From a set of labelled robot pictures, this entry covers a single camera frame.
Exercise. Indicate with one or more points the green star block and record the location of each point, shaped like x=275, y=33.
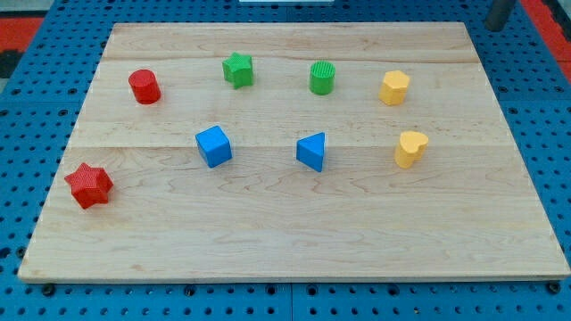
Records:
x=238, y=70

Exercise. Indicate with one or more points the red star block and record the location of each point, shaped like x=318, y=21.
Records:
x=89, y=185

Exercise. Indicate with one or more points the wooden board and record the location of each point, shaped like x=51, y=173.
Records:
x=467, y=211

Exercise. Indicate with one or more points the blue triangle block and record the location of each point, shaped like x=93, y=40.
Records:
x=310, y=151

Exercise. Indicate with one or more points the blue cube block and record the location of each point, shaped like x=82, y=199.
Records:
x=214, y=146

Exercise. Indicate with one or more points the green cylinder block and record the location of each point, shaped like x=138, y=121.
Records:
x=322, y=78

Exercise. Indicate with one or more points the yellow heart block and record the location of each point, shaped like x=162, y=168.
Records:
x=410, y=148

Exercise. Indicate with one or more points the yellow hexagon block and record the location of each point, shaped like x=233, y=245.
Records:
x=394, y=87

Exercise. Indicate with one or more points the red cylinder block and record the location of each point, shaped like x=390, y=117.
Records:
x=144, y=86

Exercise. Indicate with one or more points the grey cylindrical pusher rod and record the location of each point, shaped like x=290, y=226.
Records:
x=498, y=14

